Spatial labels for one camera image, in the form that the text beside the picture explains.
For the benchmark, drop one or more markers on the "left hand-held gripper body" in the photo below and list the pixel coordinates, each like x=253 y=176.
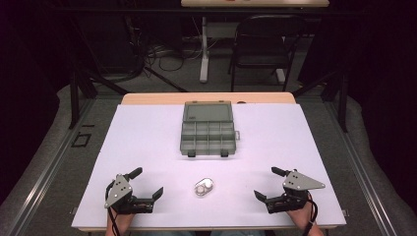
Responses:
x=119 y=191

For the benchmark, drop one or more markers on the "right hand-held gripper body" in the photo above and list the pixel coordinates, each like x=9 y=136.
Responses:
x=296 y=188

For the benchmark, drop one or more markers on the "person's right hand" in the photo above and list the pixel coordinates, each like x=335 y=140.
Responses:
x=301 y=214

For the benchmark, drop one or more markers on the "person's left hand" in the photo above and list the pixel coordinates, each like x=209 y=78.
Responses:
x=122 y=220

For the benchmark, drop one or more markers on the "white table mat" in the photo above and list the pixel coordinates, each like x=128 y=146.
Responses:
x=157 y=141

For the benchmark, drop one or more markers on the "small clear plastic case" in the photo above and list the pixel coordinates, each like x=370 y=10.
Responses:
x=203 y=187

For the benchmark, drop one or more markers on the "grey plastic compartment box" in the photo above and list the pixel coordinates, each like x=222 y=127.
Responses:
x=208 y=129

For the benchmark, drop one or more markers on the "black metal stand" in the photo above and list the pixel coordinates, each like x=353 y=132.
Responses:
x=74 y=98
x=342 y=98

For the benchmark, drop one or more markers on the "black folding chair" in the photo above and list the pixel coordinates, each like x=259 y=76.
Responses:
x=265 y=49

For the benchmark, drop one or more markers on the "white-legged wooden desk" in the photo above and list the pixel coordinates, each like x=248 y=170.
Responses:
x=254 y=3

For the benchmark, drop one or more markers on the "metal floor rail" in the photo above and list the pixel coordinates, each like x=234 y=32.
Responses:
x=360 y=170
x=49 y=170

